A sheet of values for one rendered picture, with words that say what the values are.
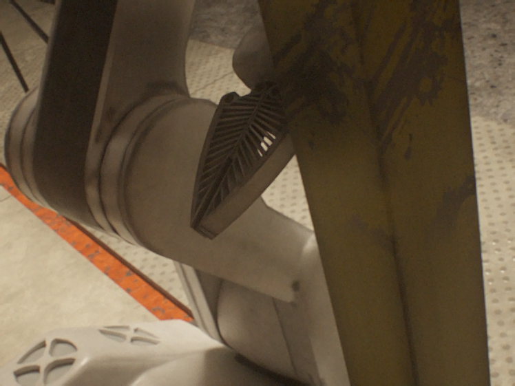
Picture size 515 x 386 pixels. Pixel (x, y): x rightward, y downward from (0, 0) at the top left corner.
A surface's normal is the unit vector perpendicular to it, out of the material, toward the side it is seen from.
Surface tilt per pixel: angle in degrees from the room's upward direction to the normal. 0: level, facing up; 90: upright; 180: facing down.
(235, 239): 91
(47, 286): 0
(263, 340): 71
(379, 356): 90
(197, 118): 79
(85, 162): 55
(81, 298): 0
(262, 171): 98
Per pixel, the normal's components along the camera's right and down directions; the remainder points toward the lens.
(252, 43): -0.58, -0.41
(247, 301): -0.65, -0.18
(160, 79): 0.73, 0.22
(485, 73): -0.24, -0.82
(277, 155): 0.60, 0.41
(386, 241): -0.76, 0.50
